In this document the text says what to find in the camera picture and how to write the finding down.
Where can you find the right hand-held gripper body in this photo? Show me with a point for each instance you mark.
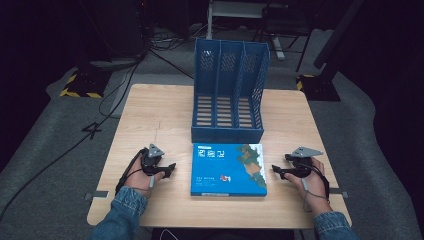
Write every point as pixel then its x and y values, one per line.
pixel 301 166

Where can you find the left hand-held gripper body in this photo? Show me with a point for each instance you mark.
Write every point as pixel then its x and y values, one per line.
pixel 150 163

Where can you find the blue book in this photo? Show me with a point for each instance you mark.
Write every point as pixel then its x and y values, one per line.
pixel 220 178

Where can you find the blue plastic file rack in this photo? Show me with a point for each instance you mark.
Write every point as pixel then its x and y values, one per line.
pixel 226 135

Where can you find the person's left hand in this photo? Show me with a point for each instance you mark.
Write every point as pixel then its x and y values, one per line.
pixel 140 181

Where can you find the person's right hand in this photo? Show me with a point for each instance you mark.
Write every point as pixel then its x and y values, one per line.
pixel 315 190

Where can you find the yellow black striped stand base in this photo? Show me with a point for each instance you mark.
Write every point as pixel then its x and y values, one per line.
pixel 83 85
pixel 318 87

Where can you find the black metal stand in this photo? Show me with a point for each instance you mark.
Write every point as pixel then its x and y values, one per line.
pixel 286 30

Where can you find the black slanted stand pole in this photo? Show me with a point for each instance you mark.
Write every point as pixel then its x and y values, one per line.
pixel 336 33

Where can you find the grey table bracket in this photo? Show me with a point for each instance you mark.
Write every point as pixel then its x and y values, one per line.
pixel 340 193
pixel 97 194

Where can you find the white metal frame table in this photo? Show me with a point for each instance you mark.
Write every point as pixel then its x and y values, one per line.
pixel 240 10

